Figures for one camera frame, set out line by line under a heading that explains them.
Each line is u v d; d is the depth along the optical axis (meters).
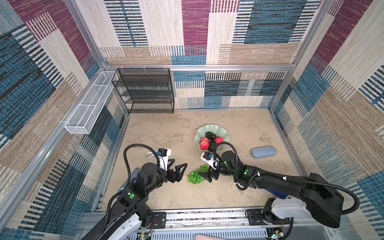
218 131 1.02
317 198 0.42
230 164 0.62
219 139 0.98
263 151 0.95
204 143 0.92
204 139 0.97
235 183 0.62
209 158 0.68
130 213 0.51
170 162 0.74
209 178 0.70
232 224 0.73
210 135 1.02
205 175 0.69
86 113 0.94
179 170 0.64
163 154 0.62
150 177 0.53
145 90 1.09
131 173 0.60
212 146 0.95
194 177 0.83
